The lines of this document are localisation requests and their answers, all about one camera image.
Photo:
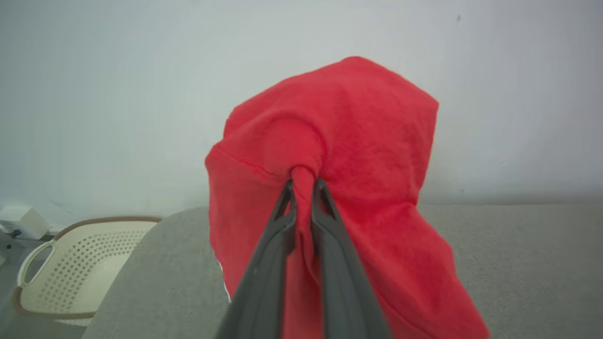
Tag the cream perforated laundry basket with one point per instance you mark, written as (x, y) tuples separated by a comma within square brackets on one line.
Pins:
[(80, 268)]

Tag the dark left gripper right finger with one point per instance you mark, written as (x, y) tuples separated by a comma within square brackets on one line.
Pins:
[(344, 287)]

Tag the white wall box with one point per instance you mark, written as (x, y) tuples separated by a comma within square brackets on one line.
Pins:
[(23, 221)]

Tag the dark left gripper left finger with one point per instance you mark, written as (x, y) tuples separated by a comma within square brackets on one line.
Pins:
[(264, 287)]

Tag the red shorts white trim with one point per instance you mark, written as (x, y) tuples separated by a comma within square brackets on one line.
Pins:
[(367, 141)]

